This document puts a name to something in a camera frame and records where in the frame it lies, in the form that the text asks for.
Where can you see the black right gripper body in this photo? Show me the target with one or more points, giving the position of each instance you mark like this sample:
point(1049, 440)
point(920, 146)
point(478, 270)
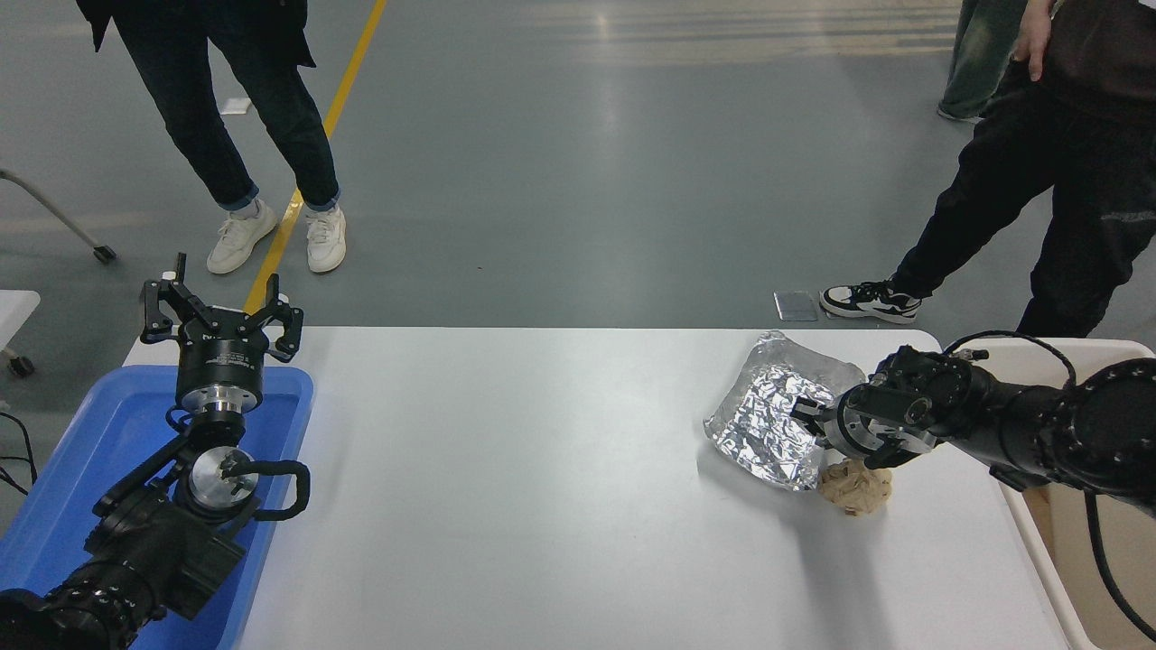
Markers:
point(831, 430)

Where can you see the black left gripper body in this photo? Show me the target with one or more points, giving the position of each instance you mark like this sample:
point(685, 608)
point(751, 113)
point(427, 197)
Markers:
point(221, 363)

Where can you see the foil plate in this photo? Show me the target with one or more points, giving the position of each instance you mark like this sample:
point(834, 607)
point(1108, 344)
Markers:
point(759, 424)

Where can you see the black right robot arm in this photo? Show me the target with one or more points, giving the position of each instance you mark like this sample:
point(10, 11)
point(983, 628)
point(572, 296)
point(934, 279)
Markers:
point(1020, 429)

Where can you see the shiny grey floor plate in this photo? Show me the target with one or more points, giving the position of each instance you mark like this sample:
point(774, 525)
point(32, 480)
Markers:
point(795, 307)

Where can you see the person's hand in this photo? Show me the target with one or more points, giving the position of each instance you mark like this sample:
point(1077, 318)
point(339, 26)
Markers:
point(1034, 36)

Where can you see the crumpled tan paper ball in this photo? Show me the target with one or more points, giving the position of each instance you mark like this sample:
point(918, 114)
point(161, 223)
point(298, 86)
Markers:
point(853, 489)

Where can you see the blue plastic tray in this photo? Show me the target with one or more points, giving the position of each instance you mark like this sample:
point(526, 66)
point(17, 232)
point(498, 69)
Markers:
point(108, 424)

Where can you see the grey metal leg with caster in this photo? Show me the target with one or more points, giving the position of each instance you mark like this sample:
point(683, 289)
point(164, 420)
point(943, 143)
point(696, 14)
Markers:
point(54, 215)

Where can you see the small white table with caster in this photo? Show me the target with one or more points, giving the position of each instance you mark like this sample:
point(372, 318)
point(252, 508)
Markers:
point(13, 311)

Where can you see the person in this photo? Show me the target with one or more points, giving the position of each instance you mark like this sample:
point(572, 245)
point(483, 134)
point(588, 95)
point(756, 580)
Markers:
point(271, 99)
point(980, 54)
point(1084, 181)

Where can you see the large pale bin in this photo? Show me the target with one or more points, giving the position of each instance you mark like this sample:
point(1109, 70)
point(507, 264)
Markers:
point(1048, 560)

